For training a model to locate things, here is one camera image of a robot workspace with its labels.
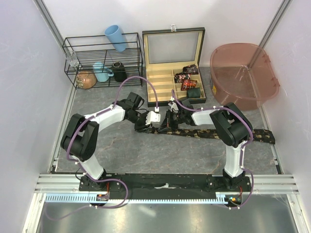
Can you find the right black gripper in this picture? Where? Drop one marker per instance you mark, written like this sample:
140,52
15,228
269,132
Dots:
167,123

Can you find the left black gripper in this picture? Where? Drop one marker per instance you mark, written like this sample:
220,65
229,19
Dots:
143,127

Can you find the dark floral necktie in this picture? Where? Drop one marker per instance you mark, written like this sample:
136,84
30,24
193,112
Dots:
259,135

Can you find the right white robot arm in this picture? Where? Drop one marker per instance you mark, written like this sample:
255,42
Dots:
232,127

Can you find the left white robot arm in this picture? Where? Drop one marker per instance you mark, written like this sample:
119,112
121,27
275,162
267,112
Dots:
81,136

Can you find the dark green rolled tie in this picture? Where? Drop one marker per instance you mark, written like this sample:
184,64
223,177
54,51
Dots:
194,93

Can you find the red patterned rolled tie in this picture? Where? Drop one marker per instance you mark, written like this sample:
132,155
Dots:
188,84

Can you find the black pink floral rolled tie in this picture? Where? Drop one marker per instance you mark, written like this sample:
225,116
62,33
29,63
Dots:
180,77

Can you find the dark pink patterned rolled tie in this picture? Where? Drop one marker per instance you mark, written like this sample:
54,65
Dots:
191,69

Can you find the black ceramic jar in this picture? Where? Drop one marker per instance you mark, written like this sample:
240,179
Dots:
119,72

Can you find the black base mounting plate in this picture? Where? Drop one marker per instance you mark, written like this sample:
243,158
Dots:
165,185

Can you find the black wooden tie box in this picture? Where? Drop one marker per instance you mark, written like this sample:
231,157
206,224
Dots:
166,53

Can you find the light blue mug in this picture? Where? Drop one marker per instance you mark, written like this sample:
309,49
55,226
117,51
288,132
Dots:
101,72

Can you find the brown round vase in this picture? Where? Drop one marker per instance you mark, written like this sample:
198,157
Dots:
85,79

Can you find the pink transparent plastic tub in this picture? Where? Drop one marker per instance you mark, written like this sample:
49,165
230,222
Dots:
241,73

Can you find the blue plastic cup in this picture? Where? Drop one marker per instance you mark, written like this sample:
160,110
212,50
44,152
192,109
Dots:
115,37

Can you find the clear glass cup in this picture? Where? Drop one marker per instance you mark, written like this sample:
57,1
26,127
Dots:
71,57

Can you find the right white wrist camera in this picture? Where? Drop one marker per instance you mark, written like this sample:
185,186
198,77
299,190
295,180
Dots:
173,105

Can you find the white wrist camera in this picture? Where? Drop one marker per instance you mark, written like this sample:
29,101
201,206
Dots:
153,116
173,105

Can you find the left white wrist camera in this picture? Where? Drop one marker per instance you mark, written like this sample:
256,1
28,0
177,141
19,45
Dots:
153,116

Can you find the black wire rack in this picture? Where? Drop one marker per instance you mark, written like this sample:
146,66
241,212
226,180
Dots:
97,48

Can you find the light blue cable duct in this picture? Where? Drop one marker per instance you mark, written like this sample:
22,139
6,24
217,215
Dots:
97,199

